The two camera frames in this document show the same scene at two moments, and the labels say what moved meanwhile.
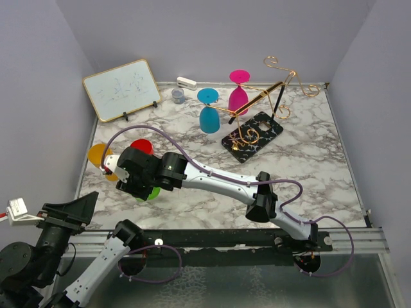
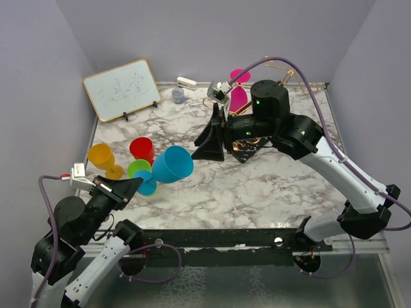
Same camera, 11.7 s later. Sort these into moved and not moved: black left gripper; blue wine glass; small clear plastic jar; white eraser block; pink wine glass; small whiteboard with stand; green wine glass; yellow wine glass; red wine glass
Moved: blue wine glass; green wine glass; black left gripper
Not moved: pink wine glass; yellow wine glass; small clear plastic jar; small whiteboard with stand; white eraser block; red wine glass
